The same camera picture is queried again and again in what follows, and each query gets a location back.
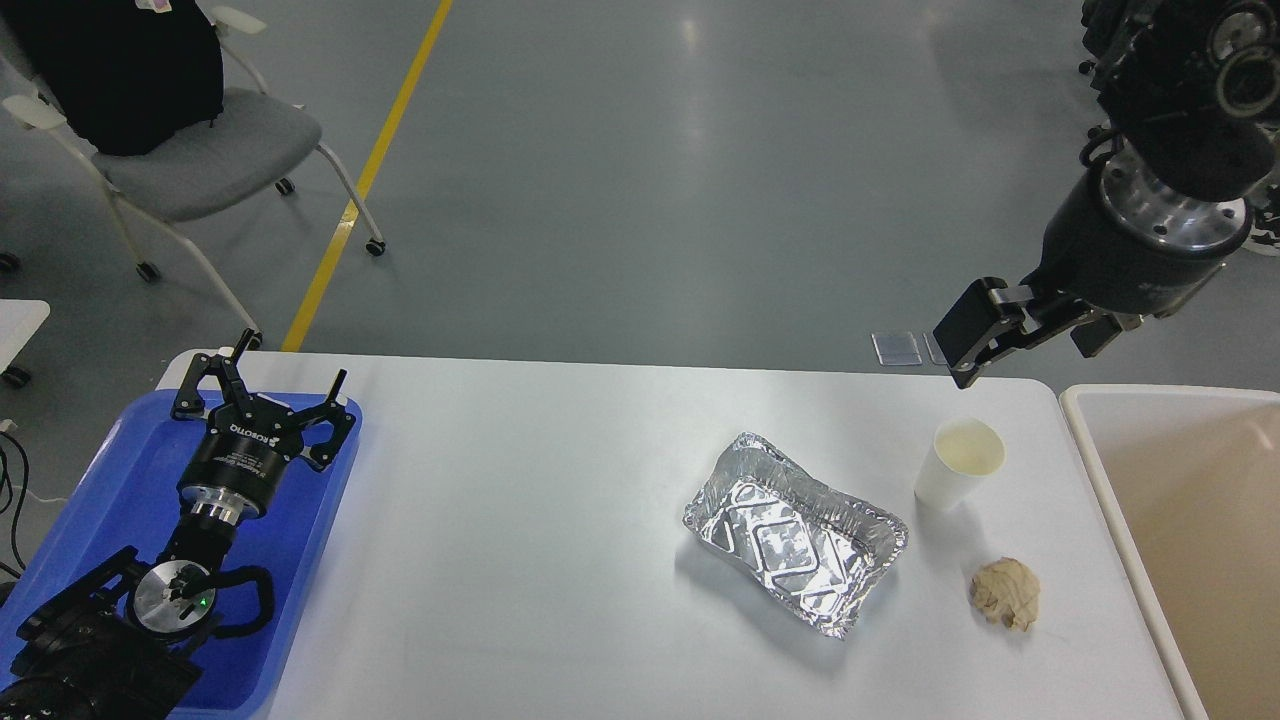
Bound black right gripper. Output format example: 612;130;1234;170
932;149;1252;389

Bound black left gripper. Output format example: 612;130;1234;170
172;329;358;518

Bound white paper cup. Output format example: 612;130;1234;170
913;416;1007;511

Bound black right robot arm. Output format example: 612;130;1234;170
932;1;1277;389

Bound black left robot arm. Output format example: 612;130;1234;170
3;331;361;719

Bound right floor outlet plate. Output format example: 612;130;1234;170
922;332;948;366

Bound floor outlet plate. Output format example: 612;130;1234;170
870;332;924;366
922;332;948;366

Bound left floor outlet plate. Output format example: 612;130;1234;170
870;332;924;366

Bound blue plastic tray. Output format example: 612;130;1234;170
1;389;360;719

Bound beige plastic bin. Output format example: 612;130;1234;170
1060;384;1279;719

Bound black white sneaker lower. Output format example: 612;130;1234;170
1244;184;1279;258

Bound white side table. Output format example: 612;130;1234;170
1;299;51;388

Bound crumpled brown paper ball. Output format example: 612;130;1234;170
969;557;1042;632

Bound grey office chair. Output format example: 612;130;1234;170
3;6;387;348

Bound aluminium foil container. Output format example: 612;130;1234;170
681;432;909;641

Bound black bag on chair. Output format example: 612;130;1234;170
3;1;224;156

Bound black cables at left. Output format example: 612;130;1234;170
0;420;33;582

